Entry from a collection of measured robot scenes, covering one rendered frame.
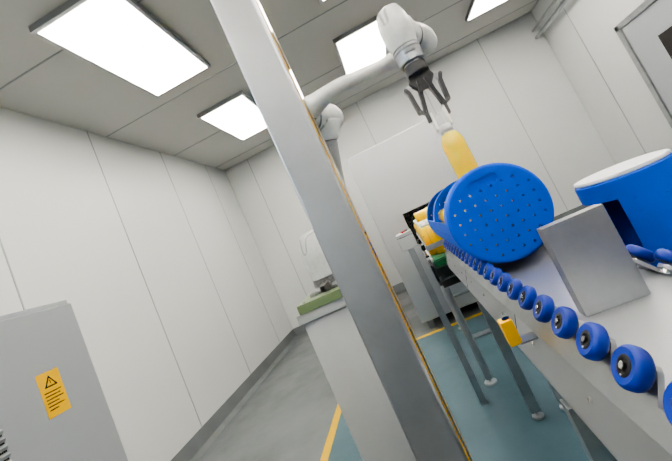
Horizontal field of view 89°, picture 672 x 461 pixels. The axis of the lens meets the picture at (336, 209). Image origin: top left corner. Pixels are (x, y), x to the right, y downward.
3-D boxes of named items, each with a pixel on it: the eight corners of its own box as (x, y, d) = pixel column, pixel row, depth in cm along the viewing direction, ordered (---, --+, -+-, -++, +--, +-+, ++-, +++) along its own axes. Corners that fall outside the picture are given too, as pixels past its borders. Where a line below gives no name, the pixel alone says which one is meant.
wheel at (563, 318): (566, 309, 47) (582, 313, 47) (552, 301, 52) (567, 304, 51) (559, 340, 47) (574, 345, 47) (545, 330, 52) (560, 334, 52)
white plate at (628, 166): (613, 164, 135) (614, 166, 135) (556, 191, 131) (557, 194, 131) (692, 139, 108) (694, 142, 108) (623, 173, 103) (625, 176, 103)
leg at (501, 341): (535, 422, 170) (477, 304, 176) (530, 415, 176) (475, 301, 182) (546, 418, 169) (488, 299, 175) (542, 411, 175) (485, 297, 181)
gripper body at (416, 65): (401, 65, 110) (414, 91, 109) (426, 52, 109) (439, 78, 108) (401, 75, 117) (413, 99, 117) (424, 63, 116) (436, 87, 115)
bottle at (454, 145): (484, 176, 110) (458, 125, 112) (482, 176, 104) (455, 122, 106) (463, 186, 113) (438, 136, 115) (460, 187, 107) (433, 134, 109)
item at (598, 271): (586, 317, 55) (541, 229, 57) (574, 310, 59) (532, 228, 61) (651, 293, 53) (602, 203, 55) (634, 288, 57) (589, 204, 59)
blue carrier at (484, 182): (476, 280, 97) (428, 191, 100) (442, 249, 183) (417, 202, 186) (575, 235, 92) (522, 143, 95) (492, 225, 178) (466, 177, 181)
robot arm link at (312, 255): (305, 284, 157) (285, 240, 158) (330, 270, 170) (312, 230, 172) (327, 277, 146) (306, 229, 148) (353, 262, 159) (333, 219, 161)
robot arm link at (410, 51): (419, 35, 108) (427, 51, 108) (417, 49, 117) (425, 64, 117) (392, 49, 110) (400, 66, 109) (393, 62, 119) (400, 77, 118)
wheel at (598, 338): (596, 326, 40) (616, 331, 40) (577, 315, 44) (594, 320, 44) (587, 363, 40) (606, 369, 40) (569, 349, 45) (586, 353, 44)
